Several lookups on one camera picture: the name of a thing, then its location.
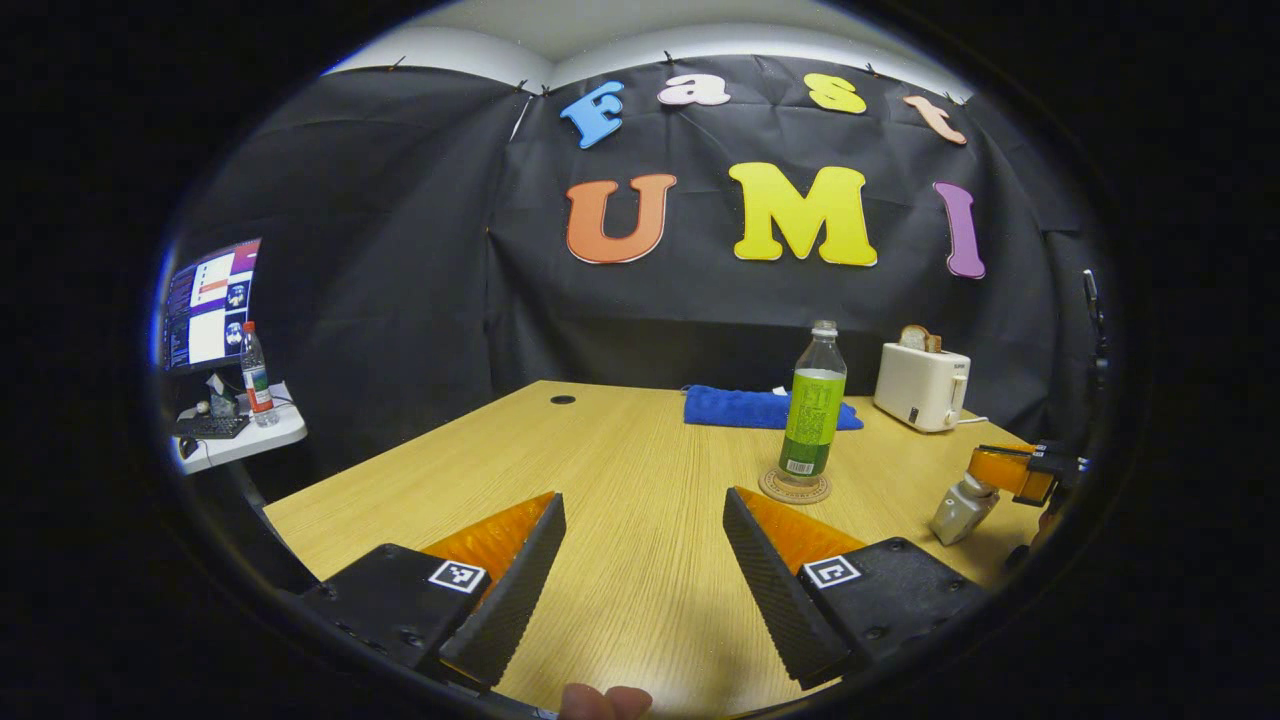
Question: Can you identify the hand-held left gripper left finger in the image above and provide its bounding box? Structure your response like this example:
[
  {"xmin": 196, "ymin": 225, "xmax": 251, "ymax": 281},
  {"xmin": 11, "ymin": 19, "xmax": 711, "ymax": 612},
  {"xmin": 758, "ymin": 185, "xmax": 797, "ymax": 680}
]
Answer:
[{"xmin": 300, "ymin": 491, "xmax": 567, "ymax": 691}]

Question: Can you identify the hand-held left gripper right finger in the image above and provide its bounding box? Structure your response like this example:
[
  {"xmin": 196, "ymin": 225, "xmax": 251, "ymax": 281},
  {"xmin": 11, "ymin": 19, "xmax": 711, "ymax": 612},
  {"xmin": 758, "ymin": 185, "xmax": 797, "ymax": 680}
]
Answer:
[{"xmin": 722, "ymin": 487, "xmax": 991, "ymax": 691}]

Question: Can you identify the white ceramic teacup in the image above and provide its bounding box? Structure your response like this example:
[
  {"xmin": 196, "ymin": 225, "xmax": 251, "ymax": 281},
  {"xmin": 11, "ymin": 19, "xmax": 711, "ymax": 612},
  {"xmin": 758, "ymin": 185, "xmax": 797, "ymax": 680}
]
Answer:
[{"xmin": 928, "ymin": 473, "xmax": 1001, "ymax": 547}]

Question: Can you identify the round wooden coaster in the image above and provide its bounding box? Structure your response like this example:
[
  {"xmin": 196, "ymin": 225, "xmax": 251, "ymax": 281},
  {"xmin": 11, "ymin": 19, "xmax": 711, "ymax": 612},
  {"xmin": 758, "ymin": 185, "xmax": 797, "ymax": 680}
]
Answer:
[{"xmin": 758, "ymin": 468, "xmax": 832, "ymax": 505}]

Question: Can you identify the green label water bottle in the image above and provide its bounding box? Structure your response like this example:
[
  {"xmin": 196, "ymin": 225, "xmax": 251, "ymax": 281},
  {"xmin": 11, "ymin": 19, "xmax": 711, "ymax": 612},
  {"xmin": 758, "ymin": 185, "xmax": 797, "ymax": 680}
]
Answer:
[{"xmin": 778, "ymin": 320, "xmax": 848, "ymax": 488}]

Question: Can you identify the small red label bottle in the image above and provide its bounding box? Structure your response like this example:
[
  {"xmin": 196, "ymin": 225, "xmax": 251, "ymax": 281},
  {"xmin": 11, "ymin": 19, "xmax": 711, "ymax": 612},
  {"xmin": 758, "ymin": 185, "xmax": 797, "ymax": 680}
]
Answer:
[{"xmin": 240, "ymin": 321, "xmax": 279, "ymax": 429}]

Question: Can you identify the white toaster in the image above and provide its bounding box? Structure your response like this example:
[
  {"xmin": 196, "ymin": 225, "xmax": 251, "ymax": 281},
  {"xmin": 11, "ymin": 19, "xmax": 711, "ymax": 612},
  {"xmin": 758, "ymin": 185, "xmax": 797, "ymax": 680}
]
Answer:
[{"xmin": 874, "ymin": 343, "xmax": 972, "ymax": 433}]

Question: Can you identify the blue folded towel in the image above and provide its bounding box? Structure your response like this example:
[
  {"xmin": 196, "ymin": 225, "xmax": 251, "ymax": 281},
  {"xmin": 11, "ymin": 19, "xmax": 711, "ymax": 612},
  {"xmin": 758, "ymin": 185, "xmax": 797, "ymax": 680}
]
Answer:
[{"xmin": 683, "ymin": 385, "xmax": 865, "ymax": 432}]

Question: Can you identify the white side table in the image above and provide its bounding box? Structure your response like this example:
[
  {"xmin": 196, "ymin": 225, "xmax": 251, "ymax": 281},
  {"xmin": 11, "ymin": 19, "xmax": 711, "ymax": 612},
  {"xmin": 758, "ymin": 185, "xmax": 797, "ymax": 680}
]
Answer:
[{"xmin": 172, "ymin": 380, "xmax": 308, "ymax": 476}]

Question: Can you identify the black keyboard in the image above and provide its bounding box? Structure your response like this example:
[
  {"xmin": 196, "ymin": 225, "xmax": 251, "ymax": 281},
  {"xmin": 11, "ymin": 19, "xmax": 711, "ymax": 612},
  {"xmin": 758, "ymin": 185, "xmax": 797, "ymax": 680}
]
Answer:
[{"xmin": 175, "ymin": 416, "xmax": 251, "ymax": 441}]

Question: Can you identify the computer monitor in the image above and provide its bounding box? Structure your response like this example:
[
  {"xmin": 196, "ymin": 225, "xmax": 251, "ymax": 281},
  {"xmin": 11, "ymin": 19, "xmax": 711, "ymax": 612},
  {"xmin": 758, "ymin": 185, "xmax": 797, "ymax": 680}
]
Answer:
[{"xmin": 160, "ymin": 237, "xmax": 263, "ymax": 376}]

